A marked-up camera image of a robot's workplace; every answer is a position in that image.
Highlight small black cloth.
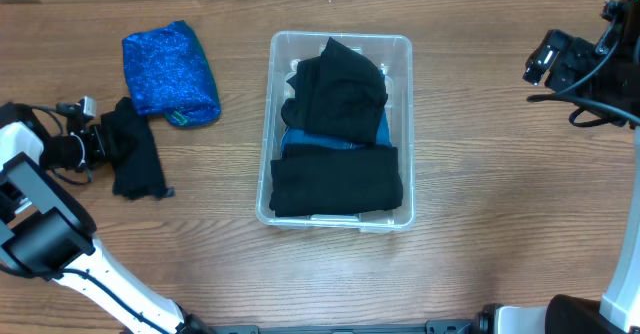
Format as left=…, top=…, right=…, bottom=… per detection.
left=101, top=97, right=175, bottom=200

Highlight blue denim jeans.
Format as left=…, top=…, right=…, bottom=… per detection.
left=281, top=98, right=392, bottom=151

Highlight long black cloth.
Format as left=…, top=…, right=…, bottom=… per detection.
left=269, top=144, right=403, bottom=217

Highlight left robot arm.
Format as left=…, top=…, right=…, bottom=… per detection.
left=1, top=97, right=212, bottom=333

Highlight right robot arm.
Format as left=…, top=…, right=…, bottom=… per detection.
left=474, top=0, right=639, bottom=333

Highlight shiny blue sequin cloth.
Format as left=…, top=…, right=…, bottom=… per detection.
left=122, top=21, right=222, bottom=128

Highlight clear plastic storage bin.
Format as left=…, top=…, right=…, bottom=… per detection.
left=256, top=31, right=416, bottom=233

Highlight right black cable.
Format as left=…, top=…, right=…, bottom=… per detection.
left=526, top=3, right=640, bottom=128

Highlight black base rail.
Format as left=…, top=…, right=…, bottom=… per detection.
left=181, top=319, right=474, bottom=334

